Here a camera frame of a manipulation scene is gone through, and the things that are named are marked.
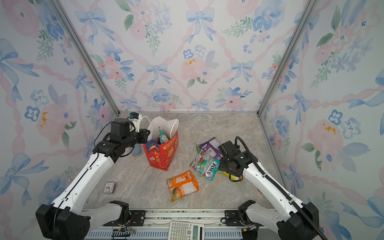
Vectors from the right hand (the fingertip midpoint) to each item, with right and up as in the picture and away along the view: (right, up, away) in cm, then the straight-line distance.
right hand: (225, 167), depth 79 cm
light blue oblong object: (-42, +11, -12) cm, 45 cm away
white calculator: (-21, -28, -9) cm, 36 cm away
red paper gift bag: (-32, +12, -7) cm, 35 cm away
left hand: (-39, +20, -2) cm, 44 cm away
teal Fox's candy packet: (-34, +16, +4) cm, 37 cm away
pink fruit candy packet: (-10, -1, +11) cm, 14 cm away
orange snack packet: (-23, -11, +3) cm, 25 cm away
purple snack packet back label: (-5, +7, +16) cm, 19 cm away
